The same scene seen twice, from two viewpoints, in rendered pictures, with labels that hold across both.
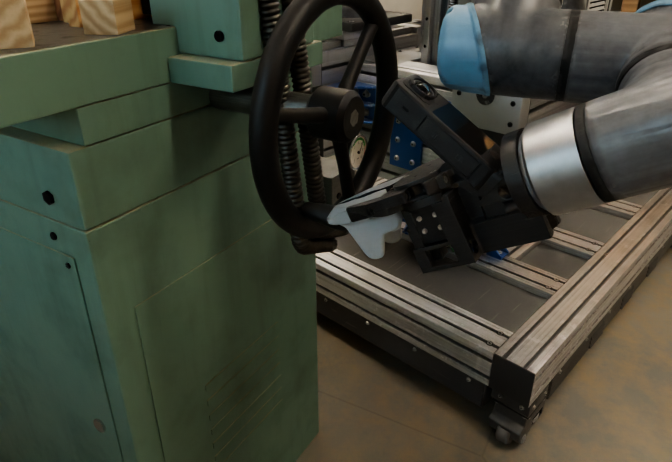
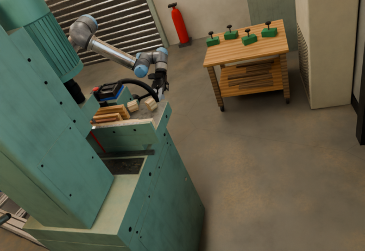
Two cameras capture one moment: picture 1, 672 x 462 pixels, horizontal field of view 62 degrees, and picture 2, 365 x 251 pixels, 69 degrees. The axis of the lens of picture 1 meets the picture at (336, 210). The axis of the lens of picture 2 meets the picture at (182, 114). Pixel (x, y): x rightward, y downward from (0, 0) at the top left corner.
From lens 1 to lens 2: 1.53 m
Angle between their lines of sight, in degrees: 79
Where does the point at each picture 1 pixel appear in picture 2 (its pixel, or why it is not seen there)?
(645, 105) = (163, 55)
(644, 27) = (146, 55)
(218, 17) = (128, 96)
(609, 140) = (165, 60)
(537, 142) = (163, 66)
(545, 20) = (144, 60)
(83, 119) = not seen: hidden behind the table
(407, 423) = not seen: hidden behind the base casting
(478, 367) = not seen: hidden behind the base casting
